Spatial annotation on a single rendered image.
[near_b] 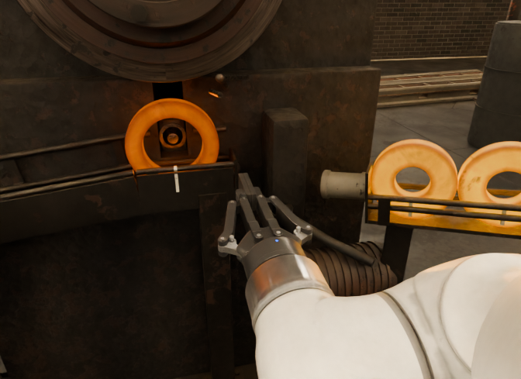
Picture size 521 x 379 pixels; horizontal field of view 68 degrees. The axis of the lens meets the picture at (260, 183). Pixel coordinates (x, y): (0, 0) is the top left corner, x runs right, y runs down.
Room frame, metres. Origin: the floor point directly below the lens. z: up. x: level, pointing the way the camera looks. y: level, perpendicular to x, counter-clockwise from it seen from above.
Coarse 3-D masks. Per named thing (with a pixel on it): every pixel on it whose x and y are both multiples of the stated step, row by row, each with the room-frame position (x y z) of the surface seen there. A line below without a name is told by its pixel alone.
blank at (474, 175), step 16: (496, 144) 0.62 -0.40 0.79; (512, 144) 0.61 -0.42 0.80; (480, 160) 0.61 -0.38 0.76; (496, 160) 0.60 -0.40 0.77; (512, 160) 0.60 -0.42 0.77; (464, 176) 0.62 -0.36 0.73; (480, 176) 0.61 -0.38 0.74; (464, 192) 0.62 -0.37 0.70; (480, 192) 0.61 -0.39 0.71; (464, 208) 0.62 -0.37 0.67; (480, 208) 0.61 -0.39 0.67; (496, 224) 0.59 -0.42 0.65; (512, 224) 0.58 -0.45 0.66
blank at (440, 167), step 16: (400, 144) 0.67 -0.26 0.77; (416, 144) 0.65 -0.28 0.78; (432, 144) 0.66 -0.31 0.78; (384, 160) 0.67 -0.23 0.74; (400, 160) 0.66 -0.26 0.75; (416, 160) 0.65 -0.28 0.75; (432, 160) 0.64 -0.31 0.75; (448, 160) 0.63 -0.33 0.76; (384, 176) 0.67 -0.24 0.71; (432, 176) 0.64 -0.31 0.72; (448, 176) 0.63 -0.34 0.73; (384, 192) 0.67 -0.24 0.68; (400, 192) 0.66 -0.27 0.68; (416, 192) 0.67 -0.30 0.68; (432, 192) 0.64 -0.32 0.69; (448, 192) 0.63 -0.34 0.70
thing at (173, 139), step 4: (168, 128) 0.82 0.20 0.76; (172, 128) 0.82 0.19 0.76; (176, 128) 0.83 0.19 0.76; (164, 132) 0.82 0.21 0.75; (168, 132) 0.81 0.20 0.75; (172, 132) 0.81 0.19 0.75; (176, 132) 0.82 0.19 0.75; (180, 132) 0.83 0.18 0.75; (164, 136) 0.81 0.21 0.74; (168, 136) 0.81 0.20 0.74; (172, 136) 0.81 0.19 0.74; (176, 136) 0.81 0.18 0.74; (180, 136) 0.82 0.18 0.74; (164, 140) 0.82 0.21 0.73; (168, 140) 0.81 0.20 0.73; (172, 140) 0.81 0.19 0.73; (176, 140) 0.81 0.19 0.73; (180, 140) 0.82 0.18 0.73; (168, 144) 0.82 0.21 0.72; (172, 144) 0.81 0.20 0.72; (176, 144) 0.82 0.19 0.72
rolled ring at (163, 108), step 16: (144, 112) 0.71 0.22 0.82; (160, 112) 0.72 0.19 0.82; (176, 112) 0.72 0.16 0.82; (192, 112) 0.73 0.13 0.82; (128, 128) 0.71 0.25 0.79; (144, 128) 0.71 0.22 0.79; (208, 128) 0.73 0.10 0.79; (128, 144) 0.70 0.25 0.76; (208, 144) 0.73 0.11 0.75; (144, 160) 0.71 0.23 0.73; (208, 160) 0.73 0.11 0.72
